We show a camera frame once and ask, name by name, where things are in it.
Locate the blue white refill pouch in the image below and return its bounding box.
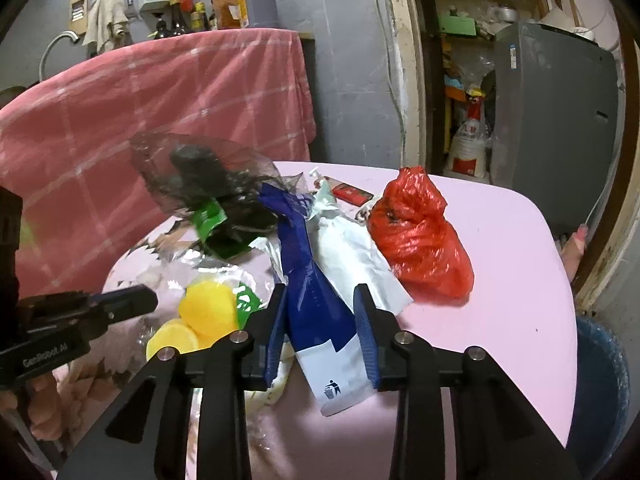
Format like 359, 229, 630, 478
259, 183, 412, 417

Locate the green lard packet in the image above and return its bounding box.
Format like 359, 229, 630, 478
191, 198, 252, 260

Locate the red plastic bag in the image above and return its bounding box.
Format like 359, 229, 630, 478
367, 166, 475, 301

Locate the black plastic bag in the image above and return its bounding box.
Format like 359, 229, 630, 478
129, 131, 304, 237

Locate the red cigarette box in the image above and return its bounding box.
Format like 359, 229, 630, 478
332, 183, 373, 207

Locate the white green small wrapper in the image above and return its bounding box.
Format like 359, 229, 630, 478
309, 168, 338, 212

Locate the blue trash bucket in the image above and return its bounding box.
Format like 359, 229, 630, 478
566, 316, 630, 479

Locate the left hand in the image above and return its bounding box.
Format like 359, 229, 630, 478
0, 358, 76, 442

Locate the red plaid cloth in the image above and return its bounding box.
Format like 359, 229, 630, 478
1, 28, 316, 297

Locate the pink slipper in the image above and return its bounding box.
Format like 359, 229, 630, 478
561, 224, 589, 282

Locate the white rice sack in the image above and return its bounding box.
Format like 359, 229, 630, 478
445, 87, 489, 183

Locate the metal faucet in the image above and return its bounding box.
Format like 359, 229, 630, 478
38, 29, 82, 84

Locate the hanging beige towel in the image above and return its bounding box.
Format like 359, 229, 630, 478
82, 0, 129, 54

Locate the dark sauce bottle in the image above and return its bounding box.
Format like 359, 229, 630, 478
170, 3, 191, 37

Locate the grey washing machine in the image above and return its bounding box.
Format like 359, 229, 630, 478
490, 23, 618, 235

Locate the large dark vinegar jug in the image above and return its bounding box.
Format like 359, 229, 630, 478
238, 0, 280, 28

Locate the green box on shelf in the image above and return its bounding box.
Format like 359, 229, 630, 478
438, 14, 477, 37

